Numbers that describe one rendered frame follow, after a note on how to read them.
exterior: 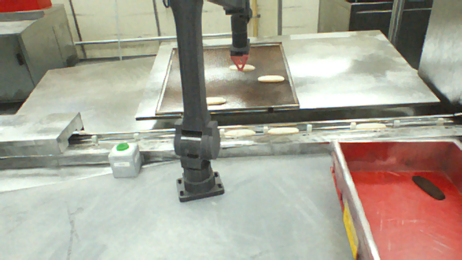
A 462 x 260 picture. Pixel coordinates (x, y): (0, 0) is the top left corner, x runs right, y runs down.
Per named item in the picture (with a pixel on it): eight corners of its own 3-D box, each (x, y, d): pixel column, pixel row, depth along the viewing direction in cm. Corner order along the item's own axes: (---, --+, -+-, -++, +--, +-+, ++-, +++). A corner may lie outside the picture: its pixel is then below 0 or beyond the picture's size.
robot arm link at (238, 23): (228, 16, 114) (245, 17, 113) (233, 9, 119) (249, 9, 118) (229, 36, 119) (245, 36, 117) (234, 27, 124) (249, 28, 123)
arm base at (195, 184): (179, 203, 87) (225, 194, 89) (174, 177, 83) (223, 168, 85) (176, 183, 94) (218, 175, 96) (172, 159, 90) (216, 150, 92)
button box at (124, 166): (113, 188, 99) (104, 156, 94) (121, 171, 106) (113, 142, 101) (141, 186, 99) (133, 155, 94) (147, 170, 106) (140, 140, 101)
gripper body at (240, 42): (249, 42, 128) (249, 24, 123) (247, 56, 120) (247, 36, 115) (233, 42, 129) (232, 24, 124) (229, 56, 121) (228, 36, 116)
